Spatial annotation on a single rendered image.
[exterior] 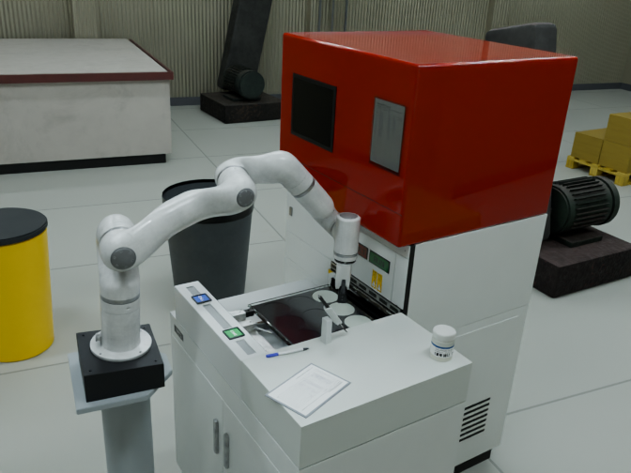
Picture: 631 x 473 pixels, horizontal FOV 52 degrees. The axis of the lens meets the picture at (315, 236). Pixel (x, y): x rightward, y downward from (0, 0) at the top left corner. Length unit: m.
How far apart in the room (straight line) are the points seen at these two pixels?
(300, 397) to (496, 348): 1.17
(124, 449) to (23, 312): 1.58
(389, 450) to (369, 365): 0.26
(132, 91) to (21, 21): 2.94
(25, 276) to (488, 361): 2.33
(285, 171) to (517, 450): 1.94
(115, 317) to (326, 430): 0.73
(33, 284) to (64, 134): 3.37
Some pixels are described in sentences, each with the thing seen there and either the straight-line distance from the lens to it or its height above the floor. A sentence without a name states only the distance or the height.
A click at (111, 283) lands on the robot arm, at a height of 1.17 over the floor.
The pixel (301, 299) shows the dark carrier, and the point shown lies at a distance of 2.48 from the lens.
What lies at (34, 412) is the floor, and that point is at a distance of 3.54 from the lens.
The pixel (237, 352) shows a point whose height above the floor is 0.96.
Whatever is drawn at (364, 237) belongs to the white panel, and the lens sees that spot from 2.41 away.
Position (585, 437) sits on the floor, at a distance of 3.59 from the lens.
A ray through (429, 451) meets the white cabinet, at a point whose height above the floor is 0.67.
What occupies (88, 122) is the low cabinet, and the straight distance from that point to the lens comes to 6.90.
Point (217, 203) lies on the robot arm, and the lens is 1.95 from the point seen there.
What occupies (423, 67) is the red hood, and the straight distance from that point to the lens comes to 2.03.
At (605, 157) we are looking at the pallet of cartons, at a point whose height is 0.24.
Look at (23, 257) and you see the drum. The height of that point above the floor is 0.61.
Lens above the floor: 2.10
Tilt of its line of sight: 23 degrees down
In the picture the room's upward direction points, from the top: 3 degrees clockwise
